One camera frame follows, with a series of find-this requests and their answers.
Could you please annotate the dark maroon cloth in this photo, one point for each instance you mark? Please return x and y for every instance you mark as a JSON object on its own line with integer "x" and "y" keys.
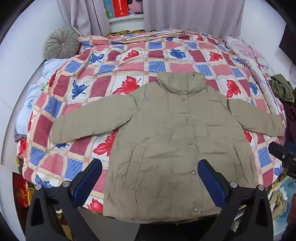
{"x": 291, "y": 115}

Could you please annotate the red shiny bag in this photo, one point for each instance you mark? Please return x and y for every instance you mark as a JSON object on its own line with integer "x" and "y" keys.
{"x": 22, "y": 190}

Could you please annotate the folded striped cloth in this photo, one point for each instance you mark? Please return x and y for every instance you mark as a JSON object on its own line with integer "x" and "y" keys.
{"x": 155, "y": 35}

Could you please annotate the round grey-green pleated cushion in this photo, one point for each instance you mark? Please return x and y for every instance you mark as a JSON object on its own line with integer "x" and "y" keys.
{"x": 60, "y": 42}

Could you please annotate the pink floral blanket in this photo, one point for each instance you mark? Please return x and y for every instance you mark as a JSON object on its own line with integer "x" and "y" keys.
{"x": 252, "y": 58}

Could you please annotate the leaf print checked quilt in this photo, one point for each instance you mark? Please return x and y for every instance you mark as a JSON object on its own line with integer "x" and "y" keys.
{"x": 129, "y": 67}

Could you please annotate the colourful printed box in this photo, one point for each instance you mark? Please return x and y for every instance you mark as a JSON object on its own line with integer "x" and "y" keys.
{"x": 108, "y": 8}

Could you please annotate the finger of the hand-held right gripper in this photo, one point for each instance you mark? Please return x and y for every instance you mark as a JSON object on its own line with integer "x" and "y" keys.
{"x": 289, "y": 169}
{"x": 277, "y": 149}

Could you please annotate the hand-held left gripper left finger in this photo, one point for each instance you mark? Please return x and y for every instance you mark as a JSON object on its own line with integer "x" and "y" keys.
{"x": 89, "y": 177}

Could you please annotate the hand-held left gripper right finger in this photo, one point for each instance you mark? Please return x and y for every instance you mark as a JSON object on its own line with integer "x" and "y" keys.
{"x": 211, "y": 183}

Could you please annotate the red box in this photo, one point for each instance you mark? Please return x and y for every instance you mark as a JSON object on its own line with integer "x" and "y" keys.
{"x": 120, "y": 8}

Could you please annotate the white windowsill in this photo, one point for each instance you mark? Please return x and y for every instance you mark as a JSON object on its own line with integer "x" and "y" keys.
{"x": 126, "y": 18}

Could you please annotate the dark green crumpled cloth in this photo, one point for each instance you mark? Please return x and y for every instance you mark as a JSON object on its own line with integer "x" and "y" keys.
{"x": 282, "y": 87}

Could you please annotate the pale blue floral sheet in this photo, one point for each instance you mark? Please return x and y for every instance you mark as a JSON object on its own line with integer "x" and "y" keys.
{"x": 34, "y": 92}

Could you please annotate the olive green padded jacket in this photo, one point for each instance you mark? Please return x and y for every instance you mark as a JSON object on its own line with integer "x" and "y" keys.
{"x": 175, "y": 148}

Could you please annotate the grey curtain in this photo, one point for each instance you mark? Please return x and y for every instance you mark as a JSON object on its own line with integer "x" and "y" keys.
{"x": 92, "y": 16}
{"x": 192, "y": 15}

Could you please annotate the black monitor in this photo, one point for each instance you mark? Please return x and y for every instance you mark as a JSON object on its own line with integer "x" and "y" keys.
{"x": 289, "y": 37}

